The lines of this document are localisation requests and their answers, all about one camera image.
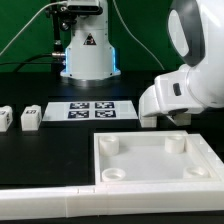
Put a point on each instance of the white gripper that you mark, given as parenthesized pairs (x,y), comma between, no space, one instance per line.
(169,95)

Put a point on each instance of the white square tabletop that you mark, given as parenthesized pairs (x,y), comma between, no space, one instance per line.
(154,157)

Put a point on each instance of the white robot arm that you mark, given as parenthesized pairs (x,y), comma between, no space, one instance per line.
(196,30)

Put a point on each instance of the white marker sheet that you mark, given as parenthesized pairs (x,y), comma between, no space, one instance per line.
(89,110)

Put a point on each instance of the white L-shaped fence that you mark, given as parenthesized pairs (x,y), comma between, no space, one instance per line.
(111,199)

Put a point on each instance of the black camera stand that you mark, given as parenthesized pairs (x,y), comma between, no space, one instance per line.
(62,20)

